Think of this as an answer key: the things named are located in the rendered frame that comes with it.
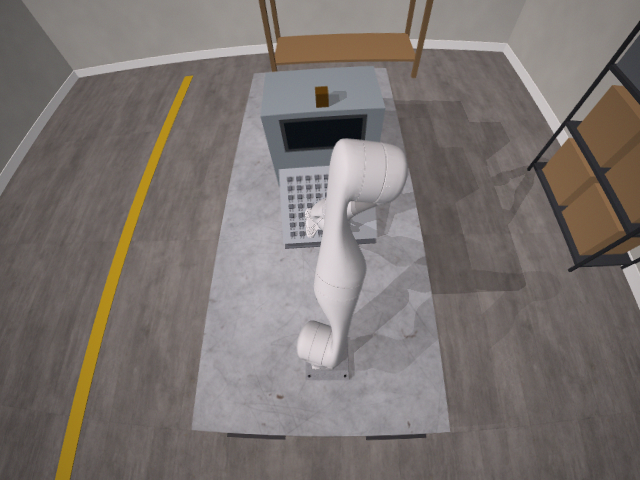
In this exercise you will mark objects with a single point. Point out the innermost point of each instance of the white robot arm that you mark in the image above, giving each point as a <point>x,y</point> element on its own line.
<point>362,175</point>

